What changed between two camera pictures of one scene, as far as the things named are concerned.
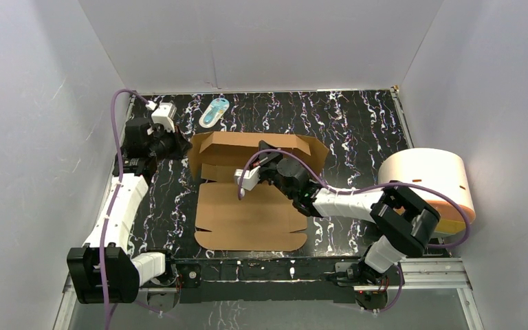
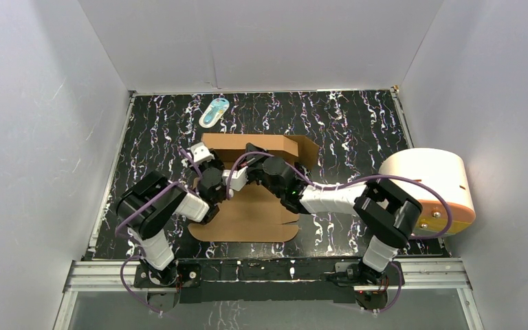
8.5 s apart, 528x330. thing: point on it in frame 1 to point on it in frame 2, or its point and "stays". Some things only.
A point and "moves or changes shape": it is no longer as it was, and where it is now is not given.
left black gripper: (172, 144) to (216, 163)
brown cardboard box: (265, 219) moves or changes shape
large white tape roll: (442, 169) stays
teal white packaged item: (218, 108) stays
